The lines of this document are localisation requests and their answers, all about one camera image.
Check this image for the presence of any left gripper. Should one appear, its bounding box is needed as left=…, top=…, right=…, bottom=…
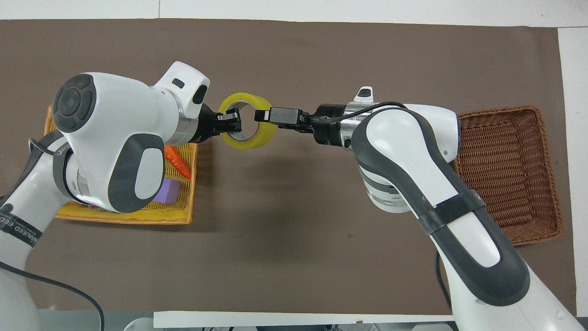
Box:
left=192, top=104, right=226, bottom=145

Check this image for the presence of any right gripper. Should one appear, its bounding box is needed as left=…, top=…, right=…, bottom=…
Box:
left=301, top=104, right=346, bottom=148

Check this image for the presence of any yellow tape roll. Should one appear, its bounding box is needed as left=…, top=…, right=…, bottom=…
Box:
left=218, top=92, right=277, bottom=150

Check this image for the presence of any yellow wicker basket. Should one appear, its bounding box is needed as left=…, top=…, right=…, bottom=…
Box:
left=44, top=105, right=199, bottom=225

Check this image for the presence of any brown wicker basket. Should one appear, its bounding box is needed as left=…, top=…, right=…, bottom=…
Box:
left=452, top=105, right=564, bottom=246

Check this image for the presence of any orange toy carrot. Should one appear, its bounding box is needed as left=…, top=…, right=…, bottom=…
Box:
left=164, top=146, right=192, bottom=180

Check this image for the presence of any purple block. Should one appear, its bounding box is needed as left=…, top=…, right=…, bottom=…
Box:
left=153, top=178, right=183, bottom=205

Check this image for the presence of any black cable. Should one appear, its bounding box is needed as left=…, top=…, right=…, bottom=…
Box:
left=303, top=102, right=409, bottom=126
left=435, top=251, right=454, bottom=314
left=0, top=261, right=106, bottom=331

